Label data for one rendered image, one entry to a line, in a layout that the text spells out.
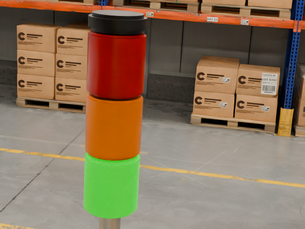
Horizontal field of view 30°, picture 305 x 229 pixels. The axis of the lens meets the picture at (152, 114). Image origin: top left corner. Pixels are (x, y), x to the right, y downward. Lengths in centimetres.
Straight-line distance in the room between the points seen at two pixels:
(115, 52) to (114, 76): 2
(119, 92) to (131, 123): 3
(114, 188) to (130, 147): 4
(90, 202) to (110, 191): 2
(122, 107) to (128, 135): 3
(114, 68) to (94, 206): 13
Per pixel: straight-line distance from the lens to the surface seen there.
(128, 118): 48
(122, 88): 47
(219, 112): 826
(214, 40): 935
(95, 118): 49
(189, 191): 603
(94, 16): 48
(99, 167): 50
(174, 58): 947
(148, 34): 944
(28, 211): 550
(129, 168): 50
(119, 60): 47
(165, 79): 947
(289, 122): 813
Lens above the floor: 239
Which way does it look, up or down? 16 degrees down
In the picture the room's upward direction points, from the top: 3 degrees clockwise
